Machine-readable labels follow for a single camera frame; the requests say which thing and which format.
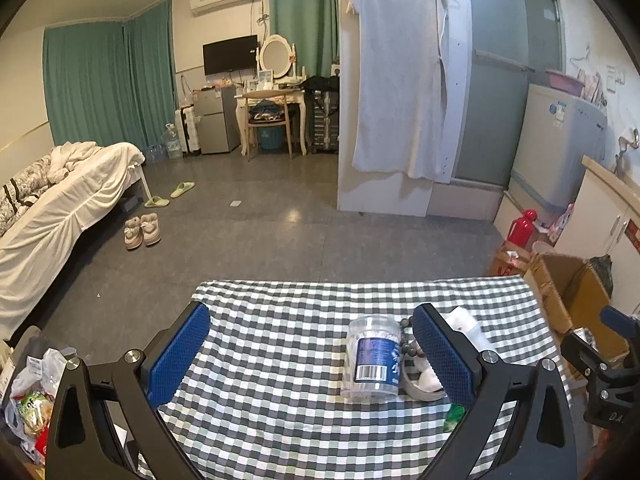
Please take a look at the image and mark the black television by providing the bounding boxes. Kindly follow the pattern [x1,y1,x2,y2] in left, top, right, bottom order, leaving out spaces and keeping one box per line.
[202,36,259,77]

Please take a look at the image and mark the white suitcase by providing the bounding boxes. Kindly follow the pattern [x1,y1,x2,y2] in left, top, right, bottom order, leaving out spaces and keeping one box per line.
[176,105,202,156]

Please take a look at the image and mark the white hanging garment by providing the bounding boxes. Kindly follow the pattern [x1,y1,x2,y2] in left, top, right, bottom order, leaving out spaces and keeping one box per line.
[340,0,451,181]

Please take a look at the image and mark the cardboard box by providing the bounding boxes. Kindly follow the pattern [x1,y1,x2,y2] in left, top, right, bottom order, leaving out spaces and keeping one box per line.
[522,252,631,361]

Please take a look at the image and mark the grey washing machine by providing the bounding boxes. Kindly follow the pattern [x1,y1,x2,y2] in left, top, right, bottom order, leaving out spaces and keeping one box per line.
[507,82,608,221]

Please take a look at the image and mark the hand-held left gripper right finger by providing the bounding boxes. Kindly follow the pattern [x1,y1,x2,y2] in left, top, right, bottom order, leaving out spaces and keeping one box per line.
[411,302,581,480]

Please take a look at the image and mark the clothes on chair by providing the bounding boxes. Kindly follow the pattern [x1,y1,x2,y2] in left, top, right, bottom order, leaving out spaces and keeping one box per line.
[248,101,283,123]

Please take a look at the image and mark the large water jug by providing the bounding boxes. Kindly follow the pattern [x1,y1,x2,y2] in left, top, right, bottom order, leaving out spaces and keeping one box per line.
[162,123,183,159]

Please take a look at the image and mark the grey checked tablecloth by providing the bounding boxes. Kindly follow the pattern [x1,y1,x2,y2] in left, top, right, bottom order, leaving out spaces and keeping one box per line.
[135,280,588,480]

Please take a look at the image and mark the red thermos jug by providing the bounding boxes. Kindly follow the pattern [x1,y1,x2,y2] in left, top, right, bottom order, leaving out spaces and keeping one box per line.
[510,208,538,251]

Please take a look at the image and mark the wall hanger with pink items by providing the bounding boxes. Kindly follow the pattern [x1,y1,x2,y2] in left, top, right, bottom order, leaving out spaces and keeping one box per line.
[570,45,607,106]

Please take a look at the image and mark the wooden chair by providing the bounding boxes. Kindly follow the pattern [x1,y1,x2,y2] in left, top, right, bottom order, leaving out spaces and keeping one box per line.
[245,91,293,162]

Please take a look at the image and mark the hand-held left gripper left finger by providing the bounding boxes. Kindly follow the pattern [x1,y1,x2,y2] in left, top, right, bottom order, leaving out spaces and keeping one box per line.
[45,301,212,480]

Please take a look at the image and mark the metal faucet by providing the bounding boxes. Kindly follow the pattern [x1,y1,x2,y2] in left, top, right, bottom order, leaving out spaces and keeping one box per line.
[615,129,640,176]

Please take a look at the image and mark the teal bucket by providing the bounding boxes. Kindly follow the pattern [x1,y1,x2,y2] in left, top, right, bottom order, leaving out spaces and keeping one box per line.
[258,124,286,150]

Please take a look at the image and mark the wide green curtain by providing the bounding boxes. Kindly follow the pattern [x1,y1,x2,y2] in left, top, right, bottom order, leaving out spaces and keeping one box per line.
[42,20,128,148]

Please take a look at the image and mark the green sachet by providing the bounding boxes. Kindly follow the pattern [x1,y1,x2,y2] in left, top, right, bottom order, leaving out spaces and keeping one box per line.
[442,402,468,433]

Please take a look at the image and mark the grey tape roll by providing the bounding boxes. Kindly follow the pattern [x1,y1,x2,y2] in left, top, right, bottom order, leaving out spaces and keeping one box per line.
[402,359,451,403]

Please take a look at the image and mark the bed with white sheet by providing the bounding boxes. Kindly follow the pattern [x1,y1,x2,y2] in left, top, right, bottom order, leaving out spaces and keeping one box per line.
[0,141,151,341]

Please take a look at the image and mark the grey mini fridge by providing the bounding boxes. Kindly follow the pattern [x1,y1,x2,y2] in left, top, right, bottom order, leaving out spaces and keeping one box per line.
[194,85,241,155]

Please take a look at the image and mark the cream dressing table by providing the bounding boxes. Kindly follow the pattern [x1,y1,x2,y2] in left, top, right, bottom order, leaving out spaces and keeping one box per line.
[235,80,308,158]

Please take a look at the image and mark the clear plastic jar blue label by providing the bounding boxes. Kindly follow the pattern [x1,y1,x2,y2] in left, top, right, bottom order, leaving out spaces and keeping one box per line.
[341,314,405,403]

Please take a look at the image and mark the oval white mirror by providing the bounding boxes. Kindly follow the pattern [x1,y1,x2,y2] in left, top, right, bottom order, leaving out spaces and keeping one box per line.
[257,35,297,81]

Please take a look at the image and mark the frosted glass door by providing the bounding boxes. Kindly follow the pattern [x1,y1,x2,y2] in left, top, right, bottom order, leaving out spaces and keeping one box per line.
[432,0,561,221]

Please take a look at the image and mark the black trash bag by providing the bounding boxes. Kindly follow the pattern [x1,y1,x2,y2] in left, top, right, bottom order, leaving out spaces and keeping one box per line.
[587,255,613,296]

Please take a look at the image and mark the pink basin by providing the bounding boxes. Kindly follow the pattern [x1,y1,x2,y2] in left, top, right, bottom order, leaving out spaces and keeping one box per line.
[545,69,586,98]

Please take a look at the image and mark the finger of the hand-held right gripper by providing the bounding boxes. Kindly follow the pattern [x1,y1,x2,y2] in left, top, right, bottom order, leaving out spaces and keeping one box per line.
[560,332,621,381]
[600,305,640,341]

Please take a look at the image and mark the white cabinet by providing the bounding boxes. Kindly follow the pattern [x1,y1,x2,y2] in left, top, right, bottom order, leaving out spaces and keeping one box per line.
[560,155,640,321]

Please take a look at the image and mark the dark bead bracelet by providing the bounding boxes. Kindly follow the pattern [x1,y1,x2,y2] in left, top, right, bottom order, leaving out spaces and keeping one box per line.
[397,316,431,362]

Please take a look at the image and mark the plastic bag of rubbish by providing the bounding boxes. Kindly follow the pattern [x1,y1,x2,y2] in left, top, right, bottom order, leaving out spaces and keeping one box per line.
[5,347,68,463]

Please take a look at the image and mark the green curtain beside partition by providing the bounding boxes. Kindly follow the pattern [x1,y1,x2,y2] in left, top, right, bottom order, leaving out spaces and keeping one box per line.
[269,0,341,78]

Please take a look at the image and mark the narrow green curtain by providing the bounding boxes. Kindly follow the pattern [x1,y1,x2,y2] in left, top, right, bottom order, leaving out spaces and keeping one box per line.
[124,0,176,148]

